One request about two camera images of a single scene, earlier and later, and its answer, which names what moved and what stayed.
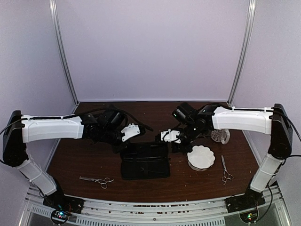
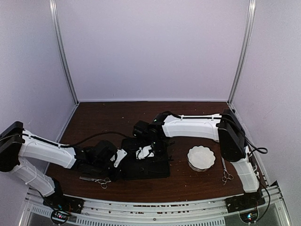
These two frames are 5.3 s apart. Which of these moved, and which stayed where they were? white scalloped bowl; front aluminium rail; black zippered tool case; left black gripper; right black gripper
Moved: right black gripper; left black gripper
Stayed: white scalloped bowl; black zippered tool case; front aluminium rail
